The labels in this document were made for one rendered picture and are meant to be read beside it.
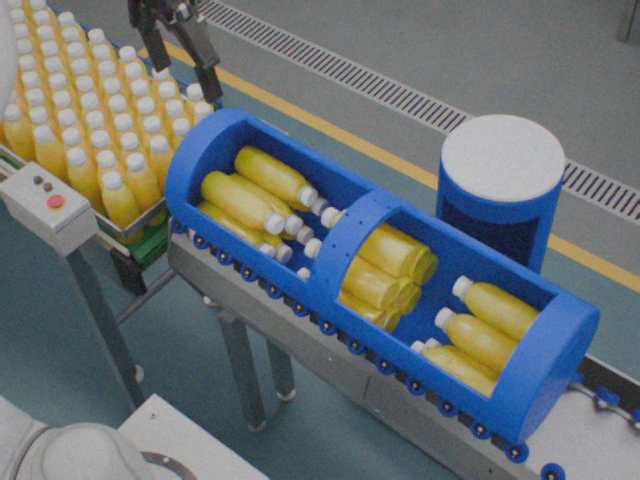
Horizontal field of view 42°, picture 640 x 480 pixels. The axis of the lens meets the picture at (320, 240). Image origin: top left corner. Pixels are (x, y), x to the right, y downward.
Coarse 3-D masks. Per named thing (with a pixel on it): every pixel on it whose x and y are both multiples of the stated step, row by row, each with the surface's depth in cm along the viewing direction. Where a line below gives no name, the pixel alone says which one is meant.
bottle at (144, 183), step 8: (128, 168) 191; (144, 168) 191; (152, 168) 194; (128, 176) 191; (136, 176) 191; (144, 176) 191; (152, 176) 193; (128, 184) 193; (136, 184) 191; (144, 184) 192; (152, 184) 193; (136, 192) 193; (144, 192) 193; (152, 192) 195; (160, 192) 198; (136, 200) 196; (144, 200) 195; (152, 200) 196; (144, 208) 197; (160, 216) 201; (152, 224) 202
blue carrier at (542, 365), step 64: (192, 128) 176; (256, 128) 191; (192, 192) 185; (320, 192) 188; (384, 192) 164; (256, 256) 167; (320, 256) 157; (448, 256) 172; (576, 320) 140; (448, 384) 147; (512, 384) 139
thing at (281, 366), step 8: (272, 344) 246; (272, 352) 250; (280, 352) 249; (272, 360) 255; (280, 360) 252; (288, 360) 256; (272, 368) 259; (280, 368) 255; (288, 368) 259; (280, 376) 259; (288, 376) 262; (280, 384) 264; (288, 384) 265; (280, 392) 269; (288, 392) 268; (288, 400) 271
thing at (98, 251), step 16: (0, 160) 220; (0, 176) 221; (96, 240) 201; (112, 240) 201; (96, 256) 209; (112, 256) 200; (128, 256) 200; (160, 256) 223; (112, 272) 209; (128, 272) 200; (96, 288) 240; (128, 288) 208; (144, 288) 203; (128, 304) 261; (208, 304) 297; (112, 320) 253; (128, 352) 269
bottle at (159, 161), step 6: (168, 150) 195; (150, 156) 195; (156, 156) 194; (162, 156) 194; (168, 156) 194; (150, 162) 196; (156, 162) 194; (162, 162) 194; (168, 162) 195; (156, 168) 195; (162, 168) 195; (156, 174) 197; (162, 174) 196; (162, 180) 198; (162, 186) 200; (162, 192) 202
